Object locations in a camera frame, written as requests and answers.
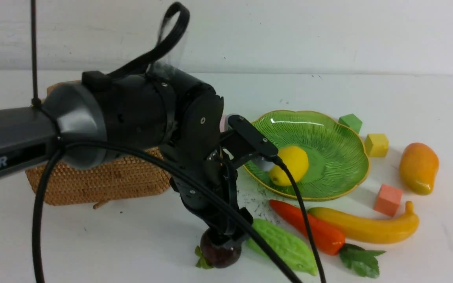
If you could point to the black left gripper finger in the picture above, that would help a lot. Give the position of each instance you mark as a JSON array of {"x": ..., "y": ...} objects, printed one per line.
[{"x": 215, "y": 238}]

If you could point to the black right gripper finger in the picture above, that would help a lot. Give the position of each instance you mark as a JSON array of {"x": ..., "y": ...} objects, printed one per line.
[{"x": 235, "y": 240}]

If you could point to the dark purple toy mangosteen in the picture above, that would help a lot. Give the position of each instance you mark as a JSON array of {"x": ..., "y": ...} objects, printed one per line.
[{"x": 210, "y": 256}]

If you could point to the green toy bitter gourd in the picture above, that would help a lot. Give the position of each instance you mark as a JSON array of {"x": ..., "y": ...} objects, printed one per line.
[{"x": 290, "y": 248}]

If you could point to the yellow toy lemon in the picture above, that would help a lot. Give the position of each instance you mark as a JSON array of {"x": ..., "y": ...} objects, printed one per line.
[{"x": 296, "y": 161}]

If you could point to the orange toy carrot with leaves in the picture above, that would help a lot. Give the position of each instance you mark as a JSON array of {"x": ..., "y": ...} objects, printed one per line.
[{"x": 330, "y": 240}]

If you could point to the yellow toy banana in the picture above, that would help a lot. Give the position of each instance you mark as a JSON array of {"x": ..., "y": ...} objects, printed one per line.
[{"x": 368, "y": 230}]

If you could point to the orange yellow toy mango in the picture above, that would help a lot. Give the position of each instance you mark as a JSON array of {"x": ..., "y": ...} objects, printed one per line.
[{"x": 418, "y": 168}]

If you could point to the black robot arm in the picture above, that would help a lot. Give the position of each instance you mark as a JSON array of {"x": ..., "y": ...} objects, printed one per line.
[{"x": 178, "y": 113}]

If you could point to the pink cube block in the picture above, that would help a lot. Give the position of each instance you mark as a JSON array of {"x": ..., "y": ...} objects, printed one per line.
[{"x": 223, "y": 125}]

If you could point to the woven wicker basket green lining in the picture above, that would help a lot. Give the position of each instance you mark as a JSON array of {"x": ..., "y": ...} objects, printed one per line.
[{"x": 123, "y": 178}]

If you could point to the green leaf-shaped glass plate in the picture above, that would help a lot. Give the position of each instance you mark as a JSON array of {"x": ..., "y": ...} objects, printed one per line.
[{"x": 338, "y": 162}]

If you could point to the green cube block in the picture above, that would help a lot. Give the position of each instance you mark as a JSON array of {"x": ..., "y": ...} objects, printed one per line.
[{"x": 351, "y": 121}]

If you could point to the orange cube block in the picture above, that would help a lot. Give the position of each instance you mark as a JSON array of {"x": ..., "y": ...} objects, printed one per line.
[{"x": 388, "y": 200}]

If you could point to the yellow cube block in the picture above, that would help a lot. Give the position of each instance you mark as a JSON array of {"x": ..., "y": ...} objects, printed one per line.
[{"x": 377, "y": 145}]

